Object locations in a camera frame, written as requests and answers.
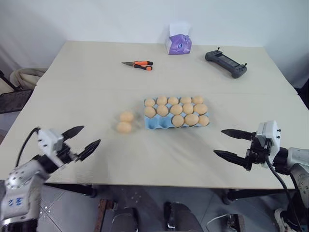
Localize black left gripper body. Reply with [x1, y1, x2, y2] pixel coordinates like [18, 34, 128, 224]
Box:
[58, 139, 80, 167]

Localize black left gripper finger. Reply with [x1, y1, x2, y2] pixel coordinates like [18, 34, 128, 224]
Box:
[61, 125, 85, 141]
[76, 139, 101, 162]

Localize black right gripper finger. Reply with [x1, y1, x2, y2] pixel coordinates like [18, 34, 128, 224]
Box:
[213, 149, 251, 171]
[221, 129, 253, 141]

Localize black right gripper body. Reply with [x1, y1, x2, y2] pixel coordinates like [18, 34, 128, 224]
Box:
[245, 131, 272, 171]

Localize blue egg carton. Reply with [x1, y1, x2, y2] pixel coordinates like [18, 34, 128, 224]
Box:
[143, 96, 211, 130]

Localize black table leg bar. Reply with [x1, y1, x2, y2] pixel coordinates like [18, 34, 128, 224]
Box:
[44, 183, 98, 199]
[222, 188, 297, 205]

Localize black folding stand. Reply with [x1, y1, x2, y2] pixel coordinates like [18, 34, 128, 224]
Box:
[0, 70, 34, 115]

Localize rusty metal bar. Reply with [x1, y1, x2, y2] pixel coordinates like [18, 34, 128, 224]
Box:
[97, 198, 114, 232]

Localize beige fabric bag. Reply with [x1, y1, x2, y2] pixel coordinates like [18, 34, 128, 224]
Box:
[9, 68, 48, 91]

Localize white sneaker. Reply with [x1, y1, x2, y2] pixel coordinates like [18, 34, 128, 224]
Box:
[274, 208, 299, 232]

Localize black chair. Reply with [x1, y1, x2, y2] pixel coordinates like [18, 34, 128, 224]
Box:
[295, 76, 309, 110]

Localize grey handheld controller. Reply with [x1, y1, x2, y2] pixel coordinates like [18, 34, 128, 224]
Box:
[204, 47, 248, 79]

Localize dark rounded shape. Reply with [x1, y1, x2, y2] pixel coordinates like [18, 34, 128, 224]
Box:
[164, 201, 204, 232]
[112, 207, 140, 232]

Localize orange and black pliers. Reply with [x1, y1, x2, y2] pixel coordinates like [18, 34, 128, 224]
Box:
[121, 60, 155, 72]

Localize purple tissue box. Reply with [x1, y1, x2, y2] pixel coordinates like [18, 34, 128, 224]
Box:
[165, 23, 193, 56]

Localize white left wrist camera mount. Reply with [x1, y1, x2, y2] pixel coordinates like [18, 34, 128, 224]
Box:
[37, 128, 65, 158]

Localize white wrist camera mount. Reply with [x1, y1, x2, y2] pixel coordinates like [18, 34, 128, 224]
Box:
[37, 128, 65, 158]
[255, 120, 281, 169]

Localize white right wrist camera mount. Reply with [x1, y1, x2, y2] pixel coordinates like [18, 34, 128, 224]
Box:
[255, 120, 281, 169]

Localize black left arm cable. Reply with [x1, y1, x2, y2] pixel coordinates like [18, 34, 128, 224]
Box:
[14, 127, 41, 168]

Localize white floor cable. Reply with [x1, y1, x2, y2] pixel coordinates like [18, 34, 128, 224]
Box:
[206, 213, 229, 232]

